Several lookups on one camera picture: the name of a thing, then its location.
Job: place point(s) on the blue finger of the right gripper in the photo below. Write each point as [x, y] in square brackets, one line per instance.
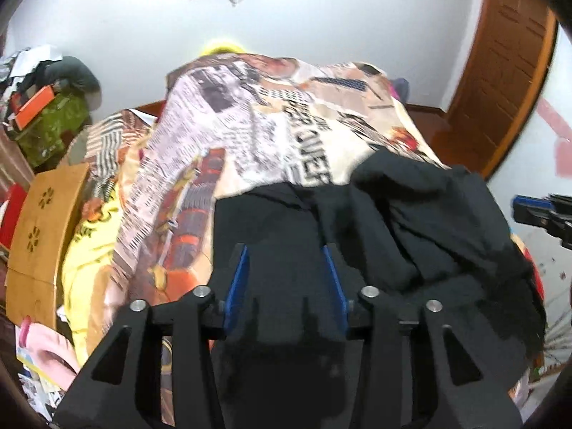
[530, 211]

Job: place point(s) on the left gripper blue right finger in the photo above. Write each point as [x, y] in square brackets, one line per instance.
[351, 297]

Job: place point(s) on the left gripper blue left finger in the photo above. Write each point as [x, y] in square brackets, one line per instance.
[221, 299]

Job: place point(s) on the black zip hoodie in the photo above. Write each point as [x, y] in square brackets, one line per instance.
[396, 300]

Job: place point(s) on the white heart wardrobe door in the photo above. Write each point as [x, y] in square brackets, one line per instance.
[538, 165]

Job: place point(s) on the newspaper print blanket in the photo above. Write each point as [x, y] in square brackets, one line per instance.
[231, 123]

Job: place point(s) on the grey purple backpack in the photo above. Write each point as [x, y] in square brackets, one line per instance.
[400, 89]

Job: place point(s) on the brown wooden door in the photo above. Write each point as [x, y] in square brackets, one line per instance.
[504, 75]

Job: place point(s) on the pink plush toy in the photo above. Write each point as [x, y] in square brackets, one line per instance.
[50, 352]

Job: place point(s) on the bamboo folding lap table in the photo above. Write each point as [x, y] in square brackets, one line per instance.
[46, 223]

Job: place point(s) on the yellow pillow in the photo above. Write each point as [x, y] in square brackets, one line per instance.
[220, 47]

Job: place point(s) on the red box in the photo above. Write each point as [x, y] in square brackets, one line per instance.
[10, 210]

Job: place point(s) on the orange shoe box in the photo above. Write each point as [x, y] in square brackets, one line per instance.
[34, 106]

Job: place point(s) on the dark grey-green garment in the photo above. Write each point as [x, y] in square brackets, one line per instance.
[71, 70]

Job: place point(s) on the white cloth pile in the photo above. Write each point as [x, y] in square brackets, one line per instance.
[23, 62]

